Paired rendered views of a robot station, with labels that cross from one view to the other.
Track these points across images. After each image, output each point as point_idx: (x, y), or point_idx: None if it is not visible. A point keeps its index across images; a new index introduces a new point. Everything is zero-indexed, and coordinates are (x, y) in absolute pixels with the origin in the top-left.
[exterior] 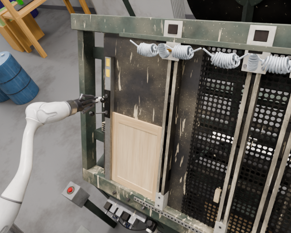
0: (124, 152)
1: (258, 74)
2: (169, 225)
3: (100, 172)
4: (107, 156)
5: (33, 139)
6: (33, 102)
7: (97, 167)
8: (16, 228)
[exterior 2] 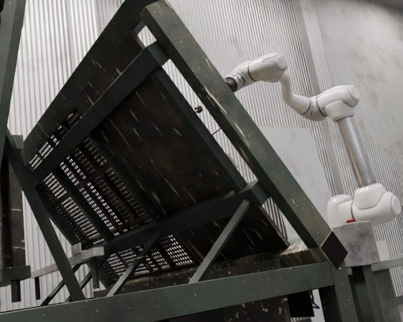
0: None
1: None
2: None
3: (297, 242)
4: None
5: (281, 85)
6: (267, 54)
7: (305, 246)
8: (343, 145)
